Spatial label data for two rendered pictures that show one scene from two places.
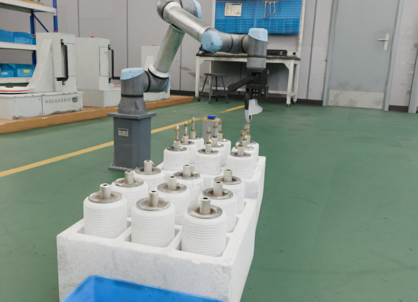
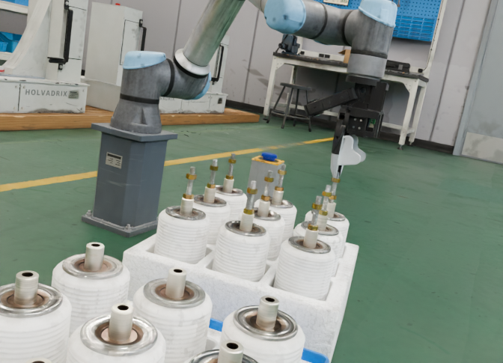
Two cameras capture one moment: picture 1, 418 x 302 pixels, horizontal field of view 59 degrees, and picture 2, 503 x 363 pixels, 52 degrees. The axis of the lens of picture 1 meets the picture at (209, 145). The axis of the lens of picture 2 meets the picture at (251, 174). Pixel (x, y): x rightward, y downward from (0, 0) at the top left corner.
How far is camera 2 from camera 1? 0.42 m
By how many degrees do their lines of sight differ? 3
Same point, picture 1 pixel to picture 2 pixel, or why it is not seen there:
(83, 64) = (98, 43)
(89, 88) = (101, 81)
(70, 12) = not seen: outside the picture
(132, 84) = (140, 79)
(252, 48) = (364, 36)
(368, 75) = not seen: outside the picture
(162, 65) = (197, 53)
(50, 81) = (40, 61)
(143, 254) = not seen: outside the picture
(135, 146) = (130, 188)
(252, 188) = (322, 323)
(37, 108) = (10, 99)
